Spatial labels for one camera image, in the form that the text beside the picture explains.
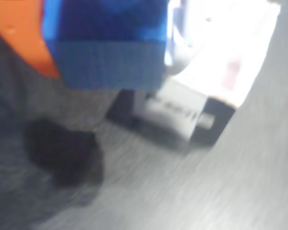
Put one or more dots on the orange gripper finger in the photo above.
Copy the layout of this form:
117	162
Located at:
16	31

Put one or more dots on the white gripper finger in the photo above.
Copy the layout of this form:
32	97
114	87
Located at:
180	48

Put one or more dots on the blue cube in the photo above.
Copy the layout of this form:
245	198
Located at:
105	48

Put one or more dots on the white and black cardboard box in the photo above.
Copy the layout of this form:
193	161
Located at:
206	100

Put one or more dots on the grey felt mat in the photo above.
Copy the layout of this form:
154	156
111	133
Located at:
158	191

